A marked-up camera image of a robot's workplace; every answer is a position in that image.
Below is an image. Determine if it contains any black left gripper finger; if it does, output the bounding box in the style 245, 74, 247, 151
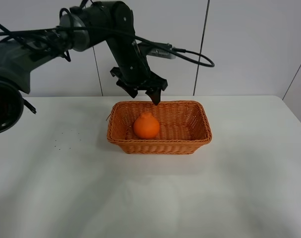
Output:
121, 86, 138, 98

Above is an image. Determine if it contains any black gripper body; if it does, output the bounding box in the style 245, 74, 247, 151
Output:
110, 67, 168, 91

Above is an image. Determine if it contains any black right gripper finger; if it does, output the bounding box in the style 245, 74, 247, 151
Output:
146, 88, 161, 106

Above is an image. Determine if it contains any orange fruit with stem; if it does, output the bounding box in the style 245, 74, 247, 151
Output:
133, 112, 160, 139

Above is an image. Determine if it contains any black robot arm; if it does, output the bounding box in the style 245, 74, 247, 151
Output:
0, 1, 168, 133

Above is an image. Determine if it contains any orange wicker basket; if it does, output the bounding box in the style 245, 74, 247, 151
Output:
106, 100, 212, 155

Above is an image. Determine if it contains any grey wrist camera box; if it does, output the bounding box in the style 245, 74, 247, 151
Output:
147, 44, 176, 60

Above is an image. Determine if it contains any black cable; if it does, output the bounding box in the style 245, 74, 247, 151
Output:
133, 36, 215, 68

